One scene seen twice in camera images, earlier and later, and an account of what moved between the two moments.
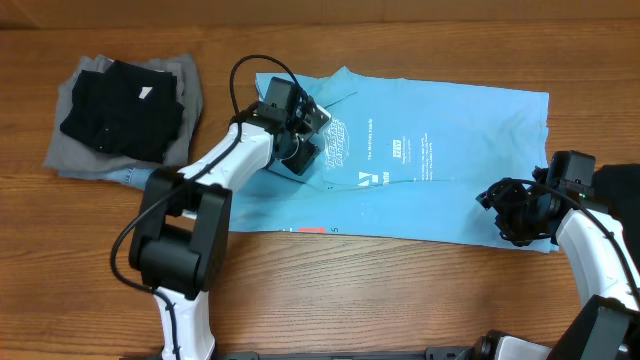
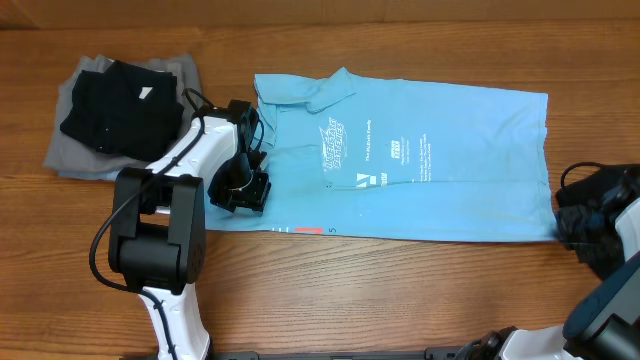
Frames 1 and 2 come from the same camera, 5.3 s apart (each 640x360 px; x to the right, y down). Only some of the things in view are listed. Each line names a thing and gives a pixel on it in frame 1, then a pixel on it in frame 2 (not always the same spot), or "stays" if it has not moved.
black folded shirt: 125,109 stays
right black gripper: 507,215 to 570,223
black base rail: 445,353 stays
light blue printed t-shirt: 403,161 stays
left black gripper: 306,152 to 254,197
